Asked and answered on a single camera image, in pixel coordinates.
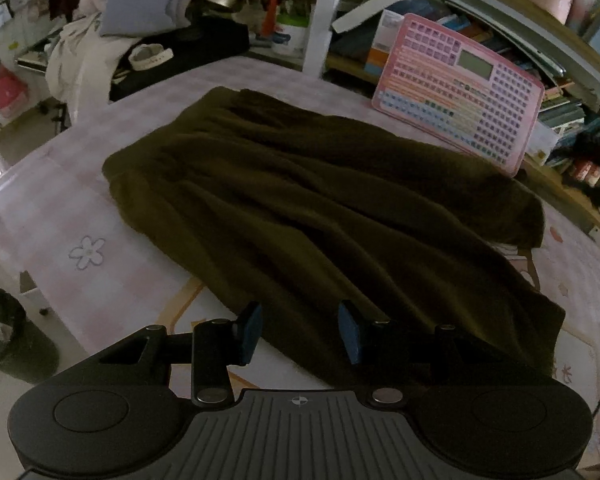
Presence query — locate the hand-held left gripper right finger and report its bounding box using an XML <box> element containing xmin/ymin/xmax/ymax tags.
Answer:
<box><xmin>338</xmin><ymin>300</ymin><xmax>506</xmax><ymax>406</ymax></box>

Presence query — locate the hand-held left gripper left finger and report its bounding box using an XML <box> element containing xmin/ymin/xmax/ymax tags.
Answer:
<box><xmin>97</xmin><ymin>301</ymin><xmax>264</xmax><ymax>407</ymax></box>

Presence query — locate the olive green garment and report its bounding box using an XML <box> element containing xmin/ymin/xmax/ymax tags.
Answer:
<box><xmin>101</xmin><ymin>86</ymin><xmax>567</xmax><ymax>391</ymax></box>

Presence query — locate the pile of white clothes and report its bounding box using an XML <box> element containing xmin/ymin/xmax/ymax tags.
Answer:
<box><xmin>45</xmin><ymin>0</ymin><xmax>131</xmax><ymax>106</ymax></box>

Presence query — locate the pink checkered table mat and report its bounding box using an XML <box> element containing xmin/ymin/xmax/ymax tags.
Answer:
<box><xmin>0</xmin><ymin>55</ymin><xmax>600</xmax><ymax>461</ymax></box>

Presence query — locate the black trash bin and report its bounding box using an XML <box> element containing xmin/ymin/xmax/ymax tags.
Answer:
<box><xmin>0</xmin><ymin>288</ymin><xmax>61</xmax><ymax>373</ymax></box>

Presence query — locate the pink toy keyboard tablet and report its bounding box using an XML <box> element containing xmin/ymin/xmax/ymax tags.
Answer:
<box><xmin>371</xmin><ymin>12</ymin><xmax>546</xmax><ymax>178</ymax></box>

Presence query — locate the white wristband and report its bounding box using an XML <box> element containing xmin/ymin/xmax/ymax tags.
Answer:
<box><xmin>129</xmin><ymin>44</ymin><xmax>175</xmax><ymax>72</ymax></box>

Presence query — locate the black cloth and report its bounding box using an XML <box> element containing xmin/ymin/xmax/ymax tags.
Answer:
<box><xmin>107</xmin><ymin>17</ymin><xmax>251</xmax><ymax>103</ymax></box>

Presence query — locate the row of books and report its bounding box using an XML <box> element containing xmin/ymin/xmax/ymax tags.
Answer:
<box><xmin>522</xmin><ymin>77</ymin><xmax>600</xmax><ymax>186</ymax></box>

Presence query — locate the white flat box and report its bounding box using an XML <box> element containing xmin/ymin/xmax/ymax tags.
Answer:
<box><xmin>332</xmin><ymin>0</ymin><xmax>411</xmax><ymax>33</ymax></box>

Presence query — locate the pink hanging bag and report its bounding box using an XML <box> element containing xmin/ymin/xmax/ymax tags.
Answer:
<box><xmin>0</xmin><ymin>57</ymin><xmax>31</xmax><ymax>113</ymax></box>

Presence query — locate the white shelf post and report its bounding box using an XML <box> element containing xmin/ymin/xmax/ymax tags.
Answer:
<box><xmin>302</xmin><ymin>0</ymin><xmax>351</xmax><ymax>78</ymax></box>

